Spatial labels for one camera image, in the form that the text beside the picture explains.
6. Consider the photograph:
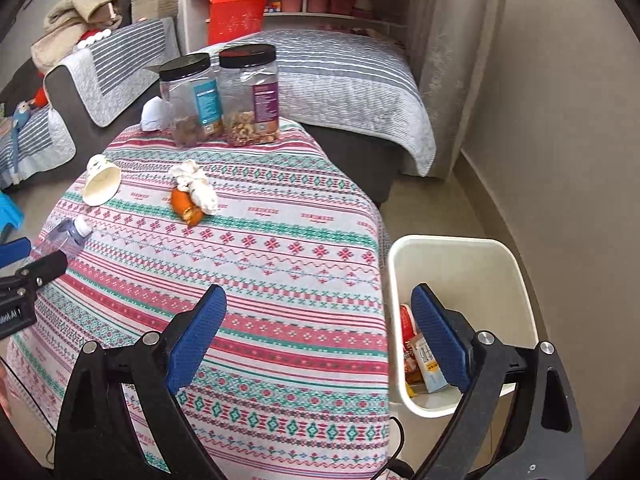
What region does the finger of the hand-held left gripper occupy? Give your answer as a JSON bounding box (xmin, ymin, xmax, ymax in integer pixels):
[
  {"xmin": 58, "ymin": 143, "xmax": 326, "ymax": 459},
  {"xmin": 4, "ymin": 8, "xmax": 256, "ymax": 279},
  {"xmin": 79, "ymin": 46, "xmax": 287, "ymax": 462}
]
[
  {"xmin": 0, "ymin": 238, "xmax": 31, "ymax": 267},
  {"xmin": 14, "ymin": 249, "xmax": 69, "ymax": 289}
]

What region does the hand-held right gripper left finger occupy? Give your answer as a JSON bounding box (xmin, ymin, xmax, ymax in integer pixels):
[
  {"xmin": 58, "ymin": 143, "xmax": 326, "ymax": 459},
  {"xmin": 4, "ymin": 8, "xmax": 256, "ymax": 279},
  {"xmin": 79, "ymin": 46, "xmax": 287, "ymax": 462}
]
[{"xmin": 54, "ymin": 284, "xmax": 228, "ymax": 480}]

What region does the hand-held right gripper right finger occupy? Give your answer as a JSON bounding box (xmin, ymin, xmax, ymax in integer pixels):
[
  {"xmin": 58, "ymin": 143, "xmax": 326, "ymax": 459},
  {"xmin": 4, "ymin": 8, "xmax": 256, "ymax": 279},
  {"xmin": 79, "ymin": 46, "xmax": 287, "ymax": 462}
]
[{"xmin": 411, "ymin": 283, "xmax": 586, "ymax": 480}]

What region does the clear plastic bottle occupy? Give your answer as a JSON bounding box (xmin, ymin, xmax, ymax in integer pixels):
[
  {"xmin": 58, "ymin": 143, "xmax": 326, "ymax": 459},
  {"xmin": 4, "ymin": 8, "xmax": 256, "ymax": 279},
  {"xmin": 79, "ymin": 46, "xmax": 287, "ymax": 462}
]
[{"xmin": 30, "ymin": 216, "xmax": 93, "ymax": 261}]

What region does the white plastic waste bin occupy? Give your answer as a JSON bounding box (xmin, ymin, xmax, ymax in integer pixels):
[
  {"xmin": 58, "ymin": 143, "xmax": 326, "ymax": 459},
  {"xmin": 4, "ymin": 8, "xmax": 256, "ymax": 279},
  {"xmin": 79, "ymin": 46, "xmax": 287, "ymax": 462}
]
[{"xmin": 386, "ymin": 235, "xmax": 539, "ymax": 418}]

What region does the white paper cup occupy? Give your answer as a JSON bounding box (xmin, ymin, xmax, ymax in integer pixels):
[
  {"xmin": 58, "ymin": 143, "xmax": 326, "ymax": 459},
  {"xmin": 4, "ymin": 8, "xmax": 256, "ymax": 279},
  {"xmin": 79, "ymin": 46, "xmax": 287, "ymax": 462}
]
[{"xmin": 81, "ymin": 156, "xmax": 122, "ymax": 207}]

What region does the orange peel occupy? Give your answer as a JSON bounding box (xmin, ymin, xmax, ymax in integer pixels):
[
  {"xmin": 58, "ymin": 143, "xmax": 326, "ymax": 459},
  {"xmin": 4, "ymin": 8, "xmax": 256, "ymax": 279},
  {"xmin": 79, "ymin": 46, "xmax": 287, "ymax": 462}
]
[{"xmin": 171, "ymin": 187, "xmax": 207, "ymax": 225}]

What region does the tissue wad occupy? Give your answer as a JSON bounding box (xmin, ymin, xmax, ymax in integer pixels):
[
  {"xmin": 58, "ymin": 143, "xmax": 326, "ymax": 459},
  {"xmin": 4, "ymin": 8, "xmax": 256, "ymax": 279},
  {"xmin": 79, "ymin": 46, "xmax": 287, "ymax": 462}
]
[{"xmin": 167, "ymin": 159, "xmax": 219, "ymax": 216}]

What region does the white paper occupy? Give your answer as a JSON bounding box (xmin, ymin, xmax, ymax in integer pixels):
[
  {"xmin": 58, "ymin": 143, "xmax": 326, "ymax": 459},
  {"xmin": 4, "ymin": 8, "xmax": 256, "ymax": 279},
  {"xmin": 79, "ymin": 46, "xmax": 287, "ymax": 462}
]
[{"xmin": 141, "ymin": 97, "xmax": 173, "ymax": 132}]

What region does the blue plastic stool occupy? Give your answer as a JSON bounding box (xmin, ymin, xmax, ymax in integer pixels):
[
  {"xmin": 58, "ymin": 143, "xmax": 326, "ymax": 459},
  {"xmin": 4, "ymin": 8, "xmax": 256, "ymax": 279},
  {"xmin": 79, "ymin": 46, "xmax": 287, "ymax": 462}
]
[{"xmin": 0, "ymin": 192, "xmax": 25, "ymax": 241}]

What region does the patterned striped tablecloth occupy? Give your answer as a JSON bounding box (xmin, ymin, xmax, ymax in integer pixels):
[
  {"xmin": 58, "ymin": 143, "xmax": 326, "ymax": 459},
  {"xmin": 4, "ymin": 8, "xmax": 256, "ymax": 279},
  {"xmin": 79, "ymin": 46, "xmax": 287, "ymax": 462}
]
[{"xmin": 5, "ymin": 119, "xmax": 393, "ymax": 480}]

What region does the striped quilted sofa cover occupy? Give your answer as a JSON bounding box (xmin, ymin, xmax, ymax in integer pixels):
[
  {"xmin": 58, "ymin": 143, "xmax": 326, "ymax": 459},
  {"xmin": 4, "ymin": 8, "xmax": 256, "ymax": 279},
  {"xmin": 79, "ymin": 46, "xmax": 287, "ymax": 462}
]
[
  {"xmin": 0, "ymin": 105, "xmax": 77, "ymax": 190},
  {"xmin": 44, "ymin": 16, "xmax": 181, "ymax": 128}
]

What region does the grey sofa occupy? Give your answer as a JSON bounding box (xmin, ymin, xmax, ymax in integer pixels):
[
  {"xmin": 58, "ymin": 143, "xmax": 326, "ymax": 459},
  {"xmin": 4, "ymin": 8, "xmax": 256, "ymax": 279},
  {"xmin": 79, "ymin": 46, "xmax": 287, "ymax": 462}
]
[{"xmin": 0, "ymin": 0, "xmax": 182, "ymax": 196}]

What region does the dark bed base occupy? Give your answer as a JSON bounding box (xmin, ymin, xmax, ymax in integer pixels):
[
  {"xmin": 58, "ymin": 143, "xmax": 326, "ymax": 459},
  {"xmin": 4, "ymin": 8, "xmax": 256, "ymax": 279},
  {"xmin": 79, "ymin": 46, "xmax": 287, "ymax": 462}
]
[{"xmin": 300, "ymin": 122, "xmax": 418, "ymax": 206}]

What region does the blue label plastic jar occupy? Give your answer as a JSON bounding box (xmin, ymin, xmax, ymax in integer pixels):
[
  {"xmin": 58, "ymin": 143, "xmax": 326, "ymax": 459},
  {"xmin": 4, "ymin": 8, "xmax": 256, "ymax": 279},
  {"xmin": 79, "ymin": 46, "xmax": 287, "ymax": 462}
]
[{"xmin": 159, "ymin": 53, "xmax": 225, "ymax": 148}]

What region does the red white-trimmed plush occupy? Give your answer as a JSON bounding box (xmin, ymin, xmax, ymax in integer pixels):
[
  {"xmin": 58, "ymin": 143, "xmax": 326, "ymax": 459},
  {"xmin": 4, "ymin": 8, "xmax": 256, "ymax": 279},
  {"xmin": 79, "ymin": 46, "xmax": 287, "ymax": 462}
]
[{"xmin": 74, "ymin": 28, "xmax": 113, "ymax": 52}]

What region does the purple label plastic jar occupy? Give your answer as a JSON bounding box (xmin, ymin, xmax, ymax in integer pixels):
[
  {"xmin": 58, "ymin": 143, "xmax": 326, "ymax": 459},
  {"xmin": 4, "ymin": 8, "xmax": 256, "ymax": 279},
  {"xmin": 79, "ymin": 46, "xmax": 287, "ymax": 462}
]
[{"xmin": 218, "ymin": 44, "xmax": 281, "ymax": 147}]

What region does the brown plush toy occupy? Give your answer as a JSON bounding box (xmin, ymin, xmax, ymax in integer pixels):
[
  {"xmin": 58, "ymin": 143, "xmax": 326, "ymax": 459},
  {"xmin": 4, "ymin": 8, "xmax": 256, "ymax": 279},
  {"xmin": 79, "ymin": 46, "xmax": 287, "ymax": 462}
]
[{"xmin": 92, "ymin": 0, "xmax": 124, "ymax": 26}]

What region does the striped grey bed quilt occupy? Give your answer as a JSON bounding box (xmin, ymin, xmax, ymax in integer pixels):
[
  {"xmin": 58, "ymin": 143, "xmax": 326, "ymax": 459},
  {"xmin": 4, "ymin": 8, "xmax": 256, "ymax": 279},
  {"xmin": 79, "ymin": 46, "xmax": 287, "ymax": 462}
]
[{"xmin": 192, "ymin": 28, "xmax": 437, "ymax": 177}]

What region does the beige curtain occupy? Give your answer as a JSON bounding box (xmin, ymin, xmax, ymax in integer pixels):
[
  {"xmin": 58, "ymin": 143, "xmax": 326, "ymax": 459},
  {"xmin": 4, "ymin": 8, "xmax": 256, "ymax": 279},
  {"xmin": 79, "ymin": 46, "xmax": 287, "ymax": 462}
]
[{"xmin": 407, "ymin": 0, "xmax": 511, "ymax": 181}]

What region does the white bookshelf unit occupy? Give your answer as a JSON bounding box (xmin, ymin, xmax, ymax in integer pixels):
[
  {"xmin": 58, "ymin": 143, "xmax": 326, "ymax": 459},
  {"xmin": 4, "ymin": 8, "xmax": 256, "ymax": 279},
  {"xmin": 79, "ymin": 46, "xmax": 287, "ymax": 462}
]
[{"xmin": 177, "ymin": 0, "xmax": 416, "ymax": 56}]

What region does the red open box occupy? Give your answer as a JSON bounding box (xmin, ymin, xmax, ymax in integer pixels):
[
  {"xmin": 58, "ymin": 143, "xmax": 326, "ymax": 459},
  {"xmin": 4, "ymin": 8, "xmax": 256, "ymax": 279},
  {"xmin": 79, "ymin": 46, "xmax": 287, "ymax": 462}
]
[{"xmin": 206, "ymin": 0, "xmax": 268, "ymax": 47}]

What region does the pink soft toy heap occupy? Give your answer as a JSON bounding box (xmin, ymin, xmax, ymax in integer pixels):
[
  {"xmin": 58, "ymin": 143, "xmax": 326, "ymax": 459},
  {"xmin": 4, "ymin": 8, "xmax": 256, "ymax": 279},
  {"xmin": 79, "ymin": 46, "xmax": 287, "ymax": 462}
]
[{"xmin": 320, "ymin": 21, "xmax": 406, "ymax": 49}]

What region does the black cable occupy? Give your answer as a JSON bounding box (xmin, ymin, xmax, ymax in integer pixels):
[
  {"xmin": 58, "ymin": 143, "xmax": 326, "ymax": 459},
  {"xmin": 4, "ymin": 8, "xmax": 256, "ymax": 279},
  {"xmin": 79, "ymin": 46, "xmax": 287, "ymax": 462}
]
[{"xmin": 387, "ymin": 415, "xmax": 417, "ymax": 480}]

